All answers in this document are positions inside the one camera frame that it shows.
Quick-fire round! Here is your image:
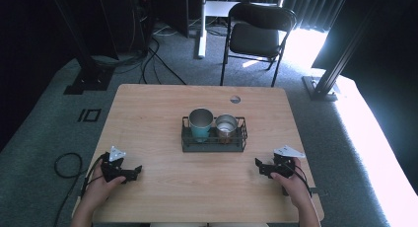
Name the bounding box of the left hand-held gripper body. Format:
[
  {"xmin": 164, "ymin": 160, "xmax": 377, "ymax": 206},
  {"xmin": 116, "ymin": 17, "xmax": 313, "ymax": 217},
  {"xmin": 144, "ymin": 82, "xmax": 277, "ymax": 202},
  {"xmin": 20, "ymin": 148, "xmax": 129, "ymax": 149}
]
[{"xmin": 100, "ymin": 145, "xmax": 130, "ymax": 184}]

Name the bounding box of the black wire basket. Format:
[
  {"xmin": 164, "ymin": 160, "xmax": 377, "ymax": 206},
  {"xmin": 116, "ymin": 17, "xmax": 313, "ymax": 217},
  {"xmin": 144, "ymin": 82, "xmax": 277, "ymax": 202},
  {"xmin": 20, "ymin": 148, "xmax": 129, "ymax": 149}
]
[{"xmin": 180, "ymin": 115, "xmax": 248, "ymax": 154}]

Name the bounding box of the black stand with base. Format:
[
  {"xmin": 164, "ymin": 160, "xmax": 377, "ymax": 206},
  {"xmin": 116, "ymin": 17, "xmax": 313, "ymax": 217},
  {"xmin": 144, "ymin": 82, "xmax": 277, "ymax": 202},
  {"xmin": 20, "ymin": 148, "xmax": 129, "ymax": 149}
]
[{"xmin": 48, "ymin": 0, "xmax": 116, "ymax": 96}]

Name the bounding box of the black metal frame stand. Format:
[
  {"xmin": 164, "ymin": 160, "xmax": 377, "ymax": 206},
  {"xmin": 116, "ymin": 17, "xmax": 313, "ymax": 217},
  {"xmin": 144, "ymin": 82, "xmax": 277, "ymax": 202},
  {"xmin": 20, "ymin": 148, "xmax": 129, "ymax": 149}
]
[{"xmin": 302, "ymin": 0, "xmax": 379, "ymax": 102}]

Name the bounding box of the teal metal cup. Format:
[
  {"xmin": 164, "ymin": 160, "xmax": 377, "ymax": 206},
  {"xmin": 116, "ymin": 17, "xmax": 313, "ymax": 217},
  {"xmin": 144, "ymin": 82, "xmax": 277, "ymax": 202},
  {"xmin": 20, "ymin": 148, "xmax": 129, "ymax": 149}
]
[{"xmin": 188, "ymin": 108, "xmax": 215, "ymax": 143}]

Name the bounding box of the brown metal cup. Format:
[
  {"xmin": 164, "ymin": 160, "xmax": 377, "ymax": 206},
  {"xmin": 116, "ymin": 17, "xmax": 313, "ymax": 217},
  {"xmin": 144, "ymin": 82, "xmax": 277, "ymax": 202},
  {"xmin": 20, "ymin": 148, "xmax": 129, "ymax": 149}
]
[{"xmin": 214, "ymin": 113, "xmax": 239, "ymax": 145}]

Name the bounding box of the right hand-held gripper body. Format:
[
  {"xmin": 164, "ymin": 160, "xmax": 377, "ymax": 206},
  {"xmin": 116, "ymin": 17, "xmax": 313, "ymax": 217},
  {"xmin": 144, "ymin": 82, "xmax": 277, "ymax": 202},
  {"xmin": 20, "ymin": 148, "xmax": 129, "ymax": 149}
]
[{"xmin": 271, "ymin": 144, "xmax": 307, "ymax": 180}]

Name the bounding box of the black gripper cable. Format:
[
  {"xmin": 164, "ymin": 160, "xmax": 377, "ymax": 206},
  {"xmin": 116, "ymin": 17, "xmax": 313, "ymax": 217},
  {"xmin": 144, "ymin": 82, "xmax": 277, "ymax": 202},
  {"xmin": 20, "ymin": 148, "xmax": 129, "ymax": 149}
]
[
  {"xmin": 282, "ymin": 161, "xmax": 329, "ymax": 197},
  {"xmin": 53, "ymin": 152, "xmax": 110, "ymax": 227}
]

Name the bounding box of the person's left hand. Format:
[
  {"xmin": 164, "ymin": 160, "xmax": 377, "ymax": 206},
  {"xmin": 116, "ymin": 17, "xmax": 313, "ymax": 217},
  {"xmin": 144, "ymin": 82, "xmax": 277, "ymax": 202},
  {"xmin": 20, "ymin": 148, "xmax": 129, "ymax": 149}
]
[{"xmin": 82, "ymin": 166, "xmax": 127, "ymax": 205}]

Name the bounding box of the black folding chair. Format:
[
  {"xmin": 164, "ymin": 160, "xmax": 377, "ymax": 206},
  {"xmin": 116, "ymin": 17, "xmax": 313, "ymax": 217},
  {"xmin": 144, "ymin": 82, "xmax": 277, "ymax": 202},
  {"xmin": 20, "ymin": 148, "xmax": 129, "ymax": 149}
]
[{"xmin": 219, "ymin": 2, "xmax": 298, "ymax": 88}]

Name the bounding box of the person's right hand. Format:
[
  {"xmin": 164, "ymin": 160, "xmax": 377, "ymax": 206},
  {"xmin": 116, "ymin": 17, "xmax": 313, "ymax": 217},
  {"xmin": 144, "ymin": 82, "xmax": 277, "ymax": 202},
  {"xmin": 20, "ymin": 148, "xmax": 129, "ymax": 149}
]
[{"xmin": 269, "ymin": 157, "xmax": 313, "ymax": 209}]

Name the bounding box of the bundle of floor cables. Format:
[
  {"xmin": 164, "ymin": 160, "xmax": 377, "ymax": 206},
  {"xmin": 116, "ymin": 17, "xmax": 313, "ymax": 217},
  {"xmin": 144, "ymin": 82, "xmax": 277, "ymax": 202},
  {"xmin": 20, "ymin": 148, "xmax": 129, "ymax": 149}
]
[{"xmin": 92, "ymin": 19, "xmax": 228, "ymax": 87}]

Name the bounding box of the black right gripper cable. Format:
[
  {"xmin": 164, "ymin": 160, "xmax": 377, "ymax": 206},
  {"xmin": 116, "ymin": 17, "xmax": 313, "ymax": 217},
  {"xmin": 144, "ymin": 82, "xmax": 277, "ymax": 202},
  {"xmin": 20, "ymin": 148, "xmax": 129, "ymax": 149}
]
[{"xmin": 282, "ymin": 161, "xmax": 329, "ymax": 197}]

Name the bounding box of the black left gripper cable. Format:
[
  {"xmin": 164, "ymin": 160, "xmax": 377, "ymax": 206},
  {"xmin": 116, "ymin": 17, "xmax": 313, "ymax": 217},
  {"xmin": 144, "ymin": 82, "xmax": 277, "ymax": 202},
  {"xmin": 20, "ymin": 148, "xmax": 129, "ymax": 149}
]
[{"xmin": 53, "ymin": 152, "xmax": 110, "ymax": 227}]

